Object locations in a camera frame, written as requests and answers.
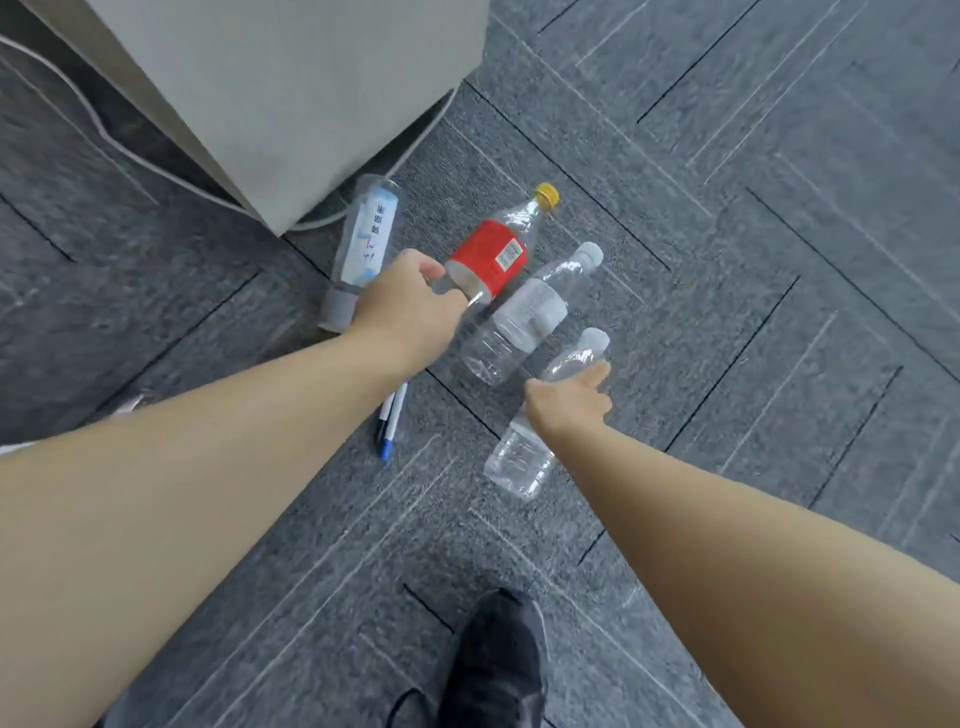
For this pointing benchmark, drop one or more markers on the grey capped white bottle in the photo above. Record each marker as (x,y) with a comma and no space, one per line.
(367,232)

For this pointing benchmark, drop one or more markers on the person's right hand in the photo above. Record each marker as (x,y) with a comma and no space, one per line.
(566,409)

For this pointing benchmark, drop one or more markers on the person's left forearm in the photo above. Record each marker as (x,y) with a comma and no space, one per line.
(150,562)

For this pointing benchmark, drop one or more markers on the person's left hand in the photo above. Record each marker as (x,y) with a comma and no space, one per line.
(405,315)

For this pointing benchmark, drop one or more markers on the person's right black shoe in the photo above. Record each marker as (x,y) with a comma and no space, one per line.
(495,660)

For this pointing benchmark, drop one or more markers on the bunch of white markers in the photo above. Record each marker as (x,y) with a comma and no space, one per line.
(391,427)

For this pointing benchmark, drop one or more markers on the person's right forearm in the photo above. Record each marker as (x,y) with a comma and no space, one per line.
(750,600)

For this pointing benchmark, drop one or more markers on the red labelled bottle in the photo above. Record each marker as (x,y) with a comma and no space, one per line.
(487,259)

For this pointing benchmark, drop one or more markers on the beige drawer pedestal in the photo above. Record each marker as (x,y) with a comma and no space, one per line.
(300,90)

